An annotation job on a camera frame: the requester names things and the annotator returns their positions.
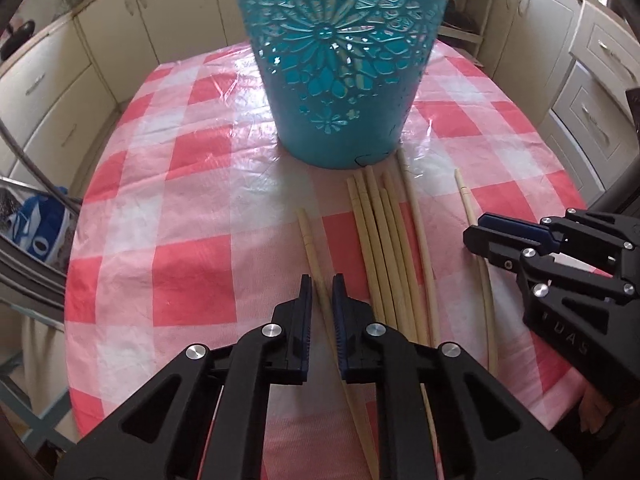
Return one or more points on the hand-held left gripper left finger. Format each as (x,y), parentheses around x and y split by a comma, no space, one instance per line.
(307,355)

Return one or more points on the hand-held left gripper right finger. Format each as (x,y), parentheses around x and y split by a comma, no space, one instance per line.
(339,330)

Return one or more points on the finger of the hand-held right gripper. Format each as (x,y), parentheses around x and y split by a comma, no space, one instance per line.
(492,250)
(515,227)

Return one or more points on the slim bamboo chopstick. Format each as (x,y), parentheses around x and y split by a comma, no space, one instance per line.
(475,240)
(312,250)

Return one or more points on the teal perforated plastic basket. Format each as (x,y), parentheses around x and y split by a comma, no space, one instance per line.
(325,110)

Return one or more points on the person's right hand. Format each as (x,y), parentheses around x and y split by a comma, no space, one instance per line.
(597,410)

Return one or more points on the bunch of bamboo chopsticks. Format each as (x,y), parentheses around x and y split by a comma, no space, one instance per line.
(385,250)

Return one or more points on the red white checkered tablecloth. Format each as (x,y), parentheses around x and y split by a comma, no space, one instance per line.
(200,210)

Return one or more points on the dark pan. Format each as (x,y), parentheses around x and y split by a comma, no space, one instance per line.
(460,17)

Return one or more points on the white wooden shelf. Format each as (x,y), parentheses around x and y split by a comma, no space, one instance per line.
(487,0)

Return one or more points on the blue white bag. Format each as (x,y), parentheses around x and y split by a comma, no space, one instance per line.
(32,230)

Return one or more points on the cream drawer cabinet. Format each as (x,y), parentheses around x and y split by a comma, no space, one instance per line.
(55,95)

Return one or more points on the cream door cabinet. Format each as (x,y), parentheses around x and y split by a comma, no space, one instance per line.
(175,0)

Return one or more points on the black pot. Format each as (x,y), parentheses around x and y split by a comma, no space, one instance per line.
(17,40)

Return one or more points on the metal rack frame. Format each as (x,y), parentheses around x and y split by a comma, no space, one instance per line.
(30,160)

